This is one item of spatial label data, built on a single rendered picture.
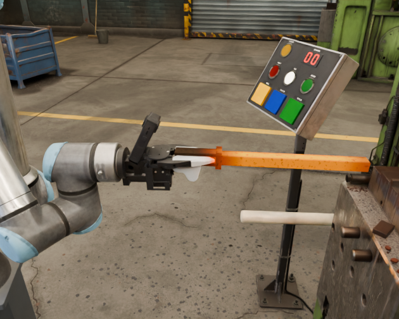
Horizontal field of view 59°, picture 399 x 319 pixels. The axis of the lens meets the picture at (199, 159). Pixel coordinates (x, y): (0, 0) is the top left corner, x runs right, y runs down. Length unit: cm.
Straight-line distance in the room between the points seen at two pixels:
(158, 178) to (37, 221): 27
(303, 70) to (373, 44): 449
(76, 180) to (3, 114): 32
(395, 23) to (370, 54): 47
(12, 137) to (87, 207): 33
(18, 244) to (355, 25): 541
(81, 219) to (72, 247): 137
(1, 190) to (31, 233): 11
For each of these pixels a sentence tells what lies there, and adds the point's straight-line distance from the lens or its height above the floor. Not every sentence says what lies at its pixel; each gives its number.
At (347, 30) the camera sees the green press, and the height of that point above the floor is 68.
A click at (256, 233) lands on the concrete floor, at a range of 224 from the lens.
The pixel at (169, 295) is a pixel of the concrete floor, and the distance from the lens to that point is 189.
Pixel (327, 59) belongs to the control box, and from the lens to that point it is 123.
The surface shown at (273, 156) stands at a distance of 78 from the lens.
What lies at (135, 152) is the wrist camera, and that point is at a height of 107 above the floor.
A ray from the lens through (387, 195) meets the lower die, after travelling 94.
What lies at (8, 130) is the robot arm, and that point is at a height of 104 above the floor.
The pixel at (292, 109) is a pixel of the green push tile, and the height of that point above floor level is 102.
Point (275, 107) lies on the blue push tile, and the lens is 129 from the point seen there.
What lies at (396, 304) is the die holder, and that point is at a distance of 80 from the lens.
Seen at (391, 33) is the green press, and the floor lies 67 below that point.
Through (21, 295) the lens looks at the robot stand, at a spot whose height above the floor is 49.
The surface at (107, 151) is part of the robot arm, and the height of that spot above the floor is 107.
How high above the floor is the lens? 142
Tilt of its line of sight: 28 degrees down
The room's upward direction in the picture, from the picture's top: straight up
